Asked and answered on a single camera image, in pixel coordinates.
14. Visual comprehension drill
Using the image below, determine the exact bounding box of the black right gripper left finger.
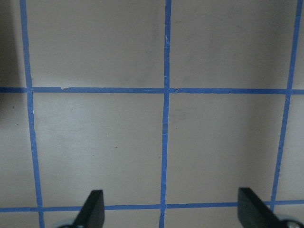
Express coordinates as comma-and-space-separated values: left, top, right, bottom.
72, 190, 105, 228

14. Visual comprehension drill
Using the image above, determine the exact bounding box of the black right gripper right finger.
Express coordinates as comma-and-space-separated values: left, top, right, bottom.
237, 188, 288, 228

